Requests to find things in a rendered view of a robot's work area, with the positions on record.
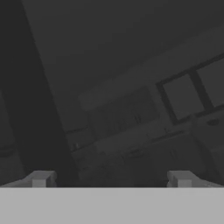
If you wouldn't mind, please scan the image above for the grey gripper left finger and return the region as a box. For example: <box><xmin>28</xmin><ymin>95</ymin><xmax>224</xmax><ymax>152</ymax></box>
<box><xmin>0</xmin><ymin>170</ymin><xmax>58</xmax><ymax>188</ymax></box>

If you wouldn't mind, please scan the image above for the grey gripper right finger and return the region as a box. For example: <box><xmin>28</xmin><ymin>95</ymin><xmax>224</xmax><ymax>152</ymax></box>
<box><xmin>166</xmin><ymin>170</ymin><xmax>224</xmax><ymax>188</ymax></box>

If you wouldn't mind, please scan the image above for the run of base cupboards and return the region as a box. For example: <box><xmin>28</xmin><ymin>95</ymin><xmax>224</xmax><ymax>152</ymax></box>
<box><xmin>69</xmin><ymin>130</ymin><xmax>208</xmax><ymax>188</ymax></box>

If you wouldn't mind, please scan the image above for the tall dark cabinet panel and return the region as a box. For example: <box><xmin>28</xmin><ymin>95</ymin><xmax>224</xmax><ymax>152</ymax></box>
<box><xmin>0</xmin><ymin>0</ymin><xmax>81</xmax><ymax>188</ymax></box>

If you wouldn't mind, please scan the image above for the dark framed window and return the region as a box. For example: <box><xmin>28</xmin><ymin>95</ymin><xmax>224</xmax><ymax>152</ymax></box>
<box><xmin>155</xmin><ymin>53</ymin><xmax>224</xmax><ymax>127</ymax></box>

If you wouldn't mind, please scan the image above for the run of wall cupboards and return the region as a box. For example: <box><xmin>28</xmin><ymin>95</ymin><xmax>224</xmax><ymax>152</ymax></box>
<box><xmin>87</xmin><ymin>86</ymin><xmax>161</xmax><ymax>140</ymax></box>

